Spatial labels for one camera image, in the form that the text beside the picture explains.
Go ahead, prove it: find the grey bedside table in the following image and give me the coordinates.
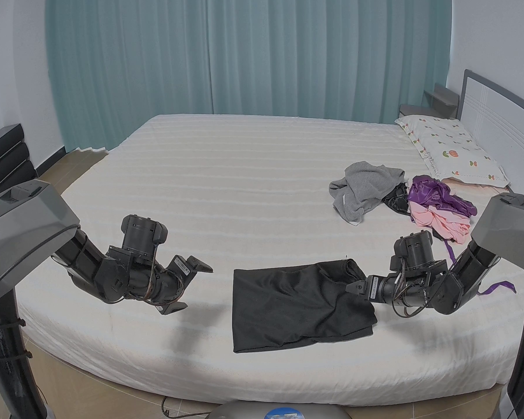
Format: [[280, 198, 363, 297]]
[[399, 83, 460, 119]]

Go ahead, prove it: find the black chest of drawers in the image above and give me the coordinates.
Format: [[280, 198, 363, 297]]
[[0, 123, 38, 202]]

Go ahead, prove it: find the blue-green curtain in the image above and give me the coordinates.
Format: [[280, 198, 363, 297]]
[[46, 0, 215, 152], [207, 0, 452, 123]]

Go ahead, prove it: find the grey garment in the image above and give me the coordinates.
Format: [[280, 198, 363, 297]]
[[329, 161, 406, 226]]

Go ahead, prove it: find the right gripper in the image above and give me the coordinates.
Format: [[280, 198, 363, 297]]
[[346, 275, 398, 306]]

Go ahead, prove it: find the black lace garment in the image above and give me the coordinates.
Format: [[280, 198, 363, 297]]
[[382, 182, 411, 215]]

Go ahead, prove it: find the white printed pillow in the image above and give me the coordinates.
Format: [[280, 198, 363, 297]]
[[395, 115, 510, 189]]

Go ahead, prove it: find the bed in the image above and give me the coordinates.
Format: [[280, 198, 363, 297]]
[[17, 69, 524, 407]]

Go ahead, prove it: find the purple garment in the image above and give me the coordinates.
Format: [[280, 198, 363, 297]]
[[407, 175, 517, 296]]

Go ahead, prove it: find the black T-shirt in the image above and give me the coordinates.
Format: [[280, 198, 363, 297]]
[[232, 258, 378, 354]]

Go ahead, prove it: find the pink garment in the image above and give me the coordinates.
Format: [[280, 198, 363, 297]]
[[408, 200, 472, 243]]

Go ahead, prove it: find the black cable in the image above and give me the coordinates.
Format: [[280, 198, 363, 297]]
[[161, 395, 210, 418]]

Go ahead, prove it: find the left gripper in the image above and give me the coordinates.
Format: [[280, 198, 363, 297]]
[[150, 255, 214, 316]]

